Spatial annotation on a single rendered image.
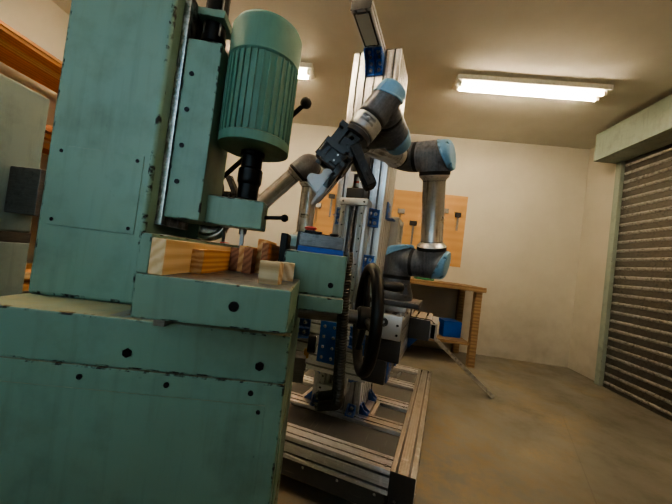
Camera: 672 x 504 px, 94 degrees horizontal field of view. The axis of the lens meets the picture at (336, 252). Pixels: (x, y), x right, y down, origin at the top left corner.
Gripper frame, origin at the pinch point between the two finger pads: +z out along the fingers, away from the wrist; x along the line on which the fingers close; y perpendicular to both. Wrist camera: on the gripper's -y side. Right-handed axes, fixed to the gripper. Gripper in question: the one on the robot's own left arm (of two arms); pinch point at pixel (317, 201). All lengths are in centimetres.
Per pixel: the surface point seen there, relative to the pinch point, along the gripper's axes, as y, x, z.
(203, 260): 5.8, 24.0, 22.8
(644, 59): -109, -135, -253
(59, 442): 7, 18, 64
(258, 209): 10.1, -0.1, 10.2
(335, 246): -10.2, 8.7, 6.6
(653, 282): -258, -188, -156
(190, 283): 2.5, 33.0, 24.4
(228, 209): 15.8, 0.0, 14.6
